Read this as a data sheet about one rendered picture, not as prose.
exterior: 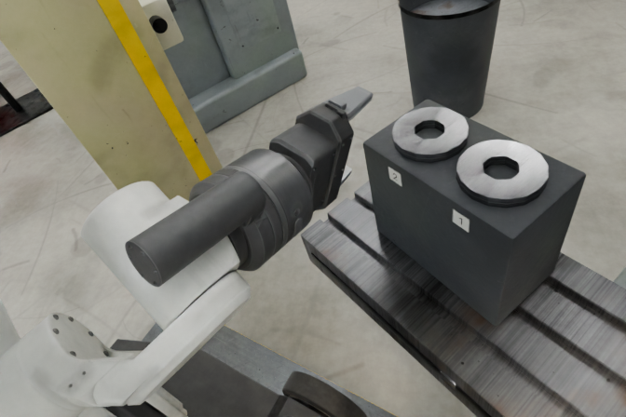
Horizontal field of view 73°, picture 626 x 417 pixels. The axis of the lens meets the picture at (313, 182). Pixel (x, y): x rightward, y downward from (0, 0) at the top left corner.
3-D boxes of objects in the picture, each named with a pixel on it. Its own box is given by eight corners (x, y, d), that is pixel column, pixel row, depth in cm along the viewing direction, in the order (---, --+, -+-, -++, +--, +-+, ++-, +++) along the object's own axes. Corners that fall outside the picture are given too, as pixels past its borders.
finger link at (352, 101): (376, 101, 45) (345, 124, 41) (351, 89, 46) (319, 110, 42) (380, 88, 44) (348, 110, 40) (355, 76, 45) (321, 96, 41)
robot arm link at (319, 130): (347, 218, 48) (278, 284, 40) (281, 176, 51) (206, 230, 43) (374, 125, 39) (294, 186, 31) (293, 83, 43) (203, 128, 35)
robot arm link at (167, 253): (265, 269, 40) (168, 357, 33) (190, 189, 41) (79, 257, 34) (313, 208, 32) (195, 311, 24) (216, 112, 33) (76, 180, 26)
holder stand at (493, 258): (495, 329, 53) (514, 232, 39) (375, 230, 68) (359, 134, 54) (554, 271, 57) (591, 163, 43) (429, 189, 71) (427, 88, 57)
